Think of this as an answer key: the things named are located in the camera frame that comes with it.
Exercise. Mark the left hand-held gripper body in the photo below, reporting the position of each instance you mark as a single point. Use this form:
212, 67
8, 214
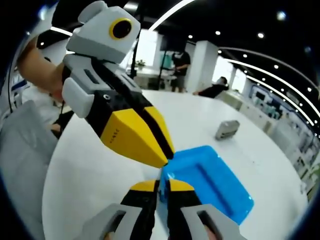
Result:
100, 35

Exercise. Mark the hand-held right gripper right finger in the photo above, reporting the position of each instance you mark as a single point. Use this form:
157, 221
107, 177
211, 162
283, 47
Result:
182, 200

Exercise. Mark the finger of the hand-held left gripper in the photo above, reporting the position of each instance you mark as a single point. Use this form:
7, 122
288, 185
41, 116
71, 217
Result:
120, 125
155, 120

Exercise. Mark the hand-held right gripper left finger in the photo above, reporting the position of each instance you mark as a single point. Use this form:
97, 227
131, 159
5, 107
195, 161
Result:
135, 200

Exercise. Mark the blue plastic container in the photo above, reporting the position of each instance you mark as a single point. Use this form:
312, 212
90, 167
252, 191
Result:
212, 180

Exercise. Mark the person's left forearm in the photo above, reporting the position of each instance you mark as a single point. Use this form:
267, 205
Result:
37, 70

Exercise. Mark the black stand pole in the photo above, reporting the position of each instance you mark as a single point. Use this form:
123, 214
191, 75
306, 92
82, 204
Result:
136, 50

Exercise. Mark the white round table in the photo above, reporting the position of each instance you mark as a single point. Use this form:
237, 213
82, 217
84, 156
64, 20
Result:
100, 175

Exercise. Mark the black worn chest device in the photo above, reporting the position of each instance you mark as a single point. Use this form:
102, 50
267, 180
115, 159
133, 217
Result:
47, 38

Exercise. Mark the small grey box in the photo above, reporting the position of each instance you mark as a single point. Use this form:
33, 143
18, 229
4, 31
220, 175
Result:
227, 128

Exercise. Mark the person's body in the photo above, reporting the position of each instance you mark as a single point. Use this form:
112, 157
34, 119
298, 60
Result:
42, 107

